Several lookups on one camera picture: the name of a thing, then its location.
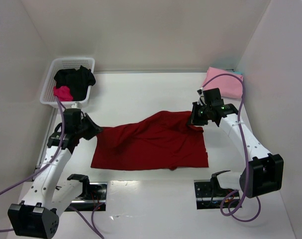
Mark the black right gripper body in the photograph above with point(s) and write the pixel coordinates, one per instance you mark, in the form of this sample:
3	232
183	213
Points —
195	115

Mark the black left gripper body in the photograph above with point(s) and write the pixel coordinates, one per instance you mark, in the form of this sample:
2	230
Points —
88	127

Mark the dark red t shirt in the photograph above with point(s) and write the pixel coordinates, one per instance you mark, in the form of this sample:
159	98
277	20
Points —
161	141

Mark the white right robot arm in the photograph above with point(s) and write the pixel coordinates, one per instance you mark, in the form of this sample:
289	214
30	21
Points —
264	171

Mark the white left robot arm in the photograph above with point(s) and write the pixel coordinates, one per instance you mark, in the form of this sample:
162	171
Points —
37	215

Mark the folded pink t shirt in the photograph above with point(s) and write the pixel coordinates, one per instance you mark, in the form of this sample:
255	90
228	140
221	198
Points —
229	86

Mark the magenta t shirt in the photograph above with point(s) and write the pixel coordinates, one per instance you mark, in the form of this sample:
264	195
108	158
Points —
63	93

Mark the white plastic basket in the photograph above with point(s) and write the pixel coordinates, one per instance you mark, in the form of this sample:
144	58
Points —
47	97

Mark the black t shirt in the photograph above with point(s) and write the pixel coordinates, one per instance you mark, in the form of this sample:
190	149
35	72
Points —
78	81

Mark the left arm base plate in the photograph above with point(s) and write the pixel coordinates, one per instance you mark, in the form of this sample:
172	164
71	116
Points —
95	197

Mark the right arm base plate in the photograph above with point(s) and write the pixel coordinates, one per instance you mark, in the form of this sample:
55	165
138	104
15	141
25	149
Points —
206	198

